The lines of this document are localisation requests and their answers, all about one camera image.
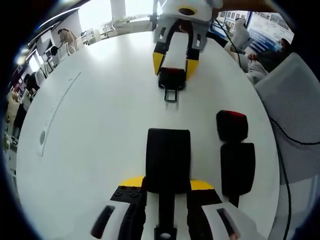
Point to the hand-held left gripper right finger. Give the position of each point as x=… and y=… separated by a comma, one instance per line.
x=210, y=215

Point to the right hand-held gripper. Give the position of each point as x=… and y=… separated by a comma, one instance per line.
x=197, y=6

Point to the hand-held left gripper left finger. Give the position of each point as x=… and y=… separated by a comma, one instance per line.
x=130, y=200

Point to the white office chair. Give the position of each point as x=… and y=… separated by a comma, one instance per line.
x=91, y=36

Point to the grey mesh office chair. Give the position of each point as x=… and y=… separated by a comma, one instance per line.
x=295, y=105

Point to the blue printed wall board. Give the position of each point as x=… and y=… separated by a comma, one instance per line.
x=271, y=25

